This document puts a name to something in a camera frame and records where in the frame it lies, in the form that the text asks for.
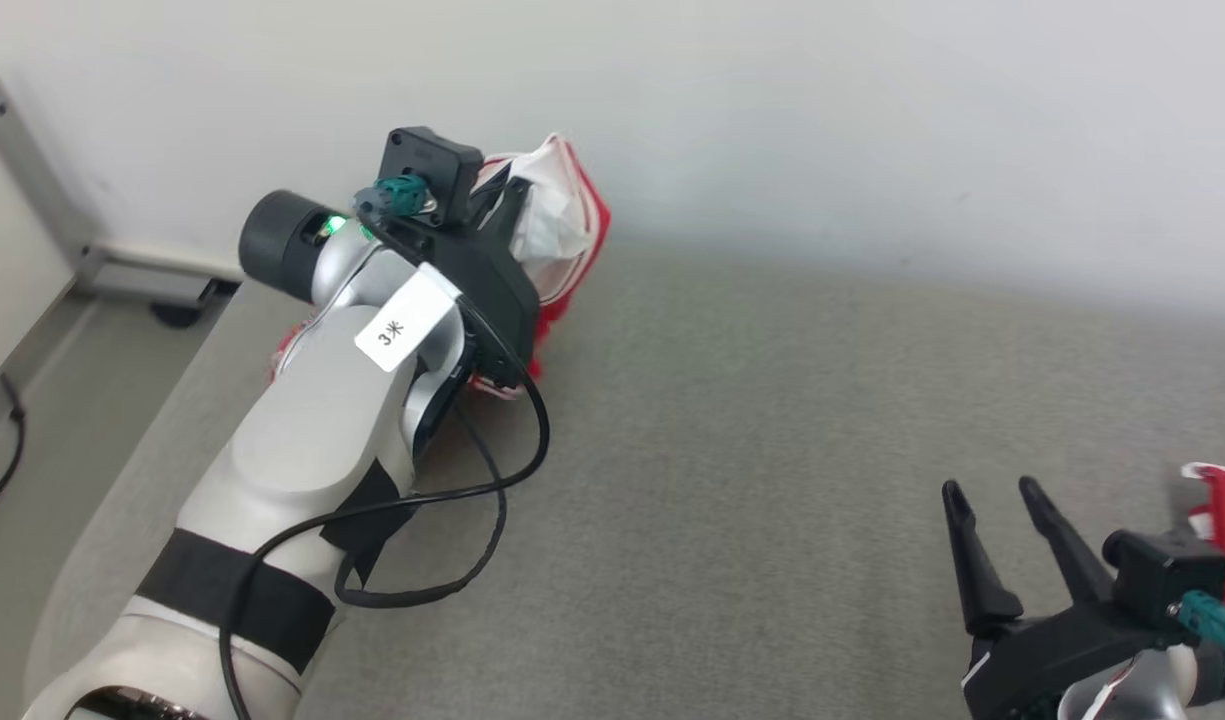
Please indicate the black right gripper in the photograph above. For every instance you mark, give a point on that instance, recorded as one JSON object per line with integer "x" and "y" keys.
{"x": 1032, "y": 660}

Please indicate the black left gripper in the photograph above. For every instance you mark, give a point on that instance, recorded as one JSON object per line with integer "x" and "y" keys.
{"x": 492, "y": 290}

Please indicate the red white jersey shirt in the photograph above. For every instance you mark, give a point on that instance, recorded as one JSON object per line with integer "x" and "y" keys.
{"x": 562, "y": 230}

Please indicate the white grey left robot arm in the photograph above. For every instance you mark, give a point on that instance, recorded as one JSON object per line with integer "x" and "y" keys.
{"x": 302, "y": 440}

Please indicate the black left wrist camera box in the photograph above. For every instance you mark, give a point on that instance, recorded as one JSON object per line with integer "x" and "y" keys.
{"x": 427, "y": 170}

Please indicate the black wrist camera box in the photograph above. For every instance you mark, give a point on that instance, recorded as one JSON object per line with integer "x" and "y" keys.
{"x": 427, "y": 170}
{"x": 1162, "y": 575}

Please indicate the teal left camera connector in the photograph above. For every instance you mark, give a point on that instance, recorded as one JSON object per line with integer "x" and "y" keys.
{"x": 397, "y": 195}

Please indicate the teal camera connector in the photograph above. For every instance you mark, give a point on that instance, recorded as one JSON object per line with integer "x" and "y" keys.
{"x": 397, "y": 195}
{"x": 1212, "y": 620}

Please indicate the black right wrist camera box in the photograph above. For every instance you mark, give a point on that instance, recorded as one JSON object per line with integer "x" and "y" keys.
{"x": 1162, "y": 575}

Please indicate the teal right camera connector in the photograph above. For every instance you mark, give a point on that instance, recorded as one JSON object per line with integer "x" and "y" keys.
{"x": 1212, "y": 620}

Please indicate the black frame foot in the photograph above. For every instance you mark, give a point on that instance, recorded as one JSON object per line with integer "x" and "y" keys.
{"x": 177, "y": 315}

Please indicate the grey metal frame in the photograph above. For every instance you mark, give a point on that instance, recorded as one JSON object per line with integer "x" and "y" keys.
{"x": 152, "y": 270}

